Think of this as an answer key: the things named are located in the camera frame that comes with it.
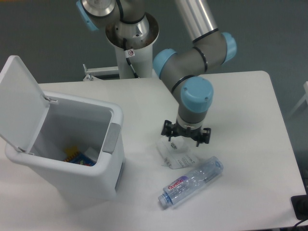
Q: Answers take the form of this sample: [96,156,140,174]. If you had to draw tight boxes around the clear plastic water bottle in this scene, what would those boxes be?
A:
[158,156,224,209]

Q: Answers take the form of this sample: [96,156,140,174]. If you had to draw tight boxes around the black cable on pedestal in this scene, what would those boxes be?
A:
[122,38,140,79]

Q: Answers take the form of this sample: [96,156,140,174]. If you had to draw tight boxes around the black device at edge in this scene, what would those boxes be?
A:
[291,195,308,220]

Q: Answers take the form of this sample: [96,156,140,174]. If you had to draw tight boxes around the white furniture leg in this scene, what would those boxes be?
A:
[288,81,308,117]

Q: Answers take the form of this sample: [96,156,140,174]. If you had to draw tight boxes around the white trash can lid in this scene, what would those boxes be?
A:
[0,55,58,153]

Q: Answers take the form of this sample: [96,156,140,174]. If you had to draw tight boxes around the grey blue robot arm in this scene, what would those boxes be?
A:
[76,0,237,144]

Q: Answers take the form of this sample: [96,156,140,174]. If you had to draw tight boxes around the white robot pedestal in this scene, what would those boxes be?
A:
[105,13,159,79]

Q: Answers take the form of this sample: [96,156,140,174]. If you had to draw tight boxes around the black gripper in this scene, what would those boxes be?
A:
[161,120,211,147]

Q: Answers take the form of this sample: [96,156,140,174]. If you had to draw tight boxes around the clear plastic wrapper bag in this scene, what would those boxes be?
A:
[156,136,200,169]

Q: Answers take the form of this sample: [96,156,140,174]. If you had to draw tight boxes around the white trash can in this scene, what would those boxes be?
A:
[0,91,125,200]

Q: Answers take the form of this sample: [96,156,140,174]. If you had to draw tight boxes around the colourful trash in can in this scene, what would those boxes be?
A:
[64,146,96,167]

